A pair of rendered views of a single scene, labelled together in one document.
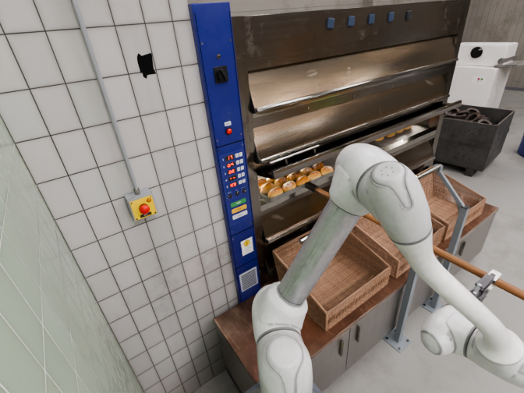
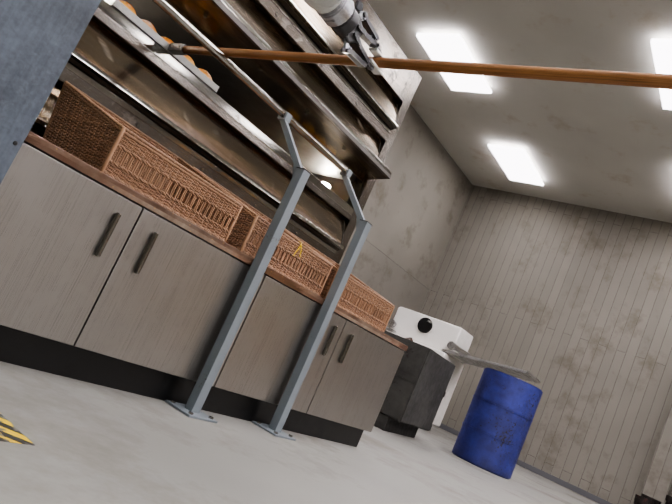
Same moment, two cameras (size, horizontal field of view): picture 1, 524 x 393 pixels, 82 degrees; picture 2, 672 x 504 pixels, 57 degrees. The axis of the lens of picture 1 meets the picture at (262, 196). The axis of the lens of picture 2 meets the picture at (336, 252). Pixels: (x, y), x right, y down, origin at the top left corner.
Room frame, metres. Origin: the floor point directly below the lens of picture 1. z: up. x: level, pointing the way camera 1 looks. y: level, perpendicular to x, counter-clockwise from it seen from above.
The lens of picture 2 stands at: (-0.87, -0.37, 0.38)
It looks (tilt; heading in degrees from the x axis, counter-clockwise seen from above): 9 degrees up; 341
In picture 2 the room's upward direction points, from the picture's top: 24 degrees clockwise
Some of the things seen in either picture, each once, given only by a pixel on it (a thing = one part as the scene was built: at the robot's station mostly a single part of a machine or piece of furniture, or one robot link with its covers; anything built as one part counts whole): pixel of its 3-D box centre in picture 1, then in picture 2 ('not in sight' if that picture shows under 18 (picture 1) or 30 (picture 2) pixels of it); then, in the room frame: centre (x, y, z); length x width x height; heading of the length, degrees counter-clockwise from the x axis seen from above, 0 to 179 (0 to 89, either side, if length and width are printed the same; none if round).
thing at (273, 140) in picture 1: (370, 108); (288, 60); (1.91, -0.74, 1.54); 1.79 x 0.11 x 0.19; 122
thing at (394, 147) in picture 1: (362, 161); (251, 130); (1.93, -0.73, 1.16); 1.80 x 0.06 x 0.04; 122
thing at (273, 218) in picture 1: (362, 180); (241, 158); (1.91, -0.74, 1.02); 1.79 x 0.11 x 0.19; 122
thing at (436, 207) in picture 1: (437, 200); (331, 279); (2.02, -1.42, 0.72); 0.56 x 0.49 x 0.28; 122
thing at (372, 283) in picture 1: (330, 267); (146, 163); (1.37, -0.39, 0.72); 0.56 x 0.49 x 0.28; 122
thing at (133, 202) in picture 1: (141, 204); not in sight; (1.08, 0.50, 1.46); 0.10 x 0.07 x 0.10; 122
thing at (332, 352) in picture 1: (374, 281); (193, 317); (1.61, -0.81, 0.29); 2.42 x 0.56 x 0.58; 122
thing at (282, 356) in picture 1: (285, 369); not in sight; (0.51, -0.02, 1.17); 0.18 x 0.16 x 0.22; 5
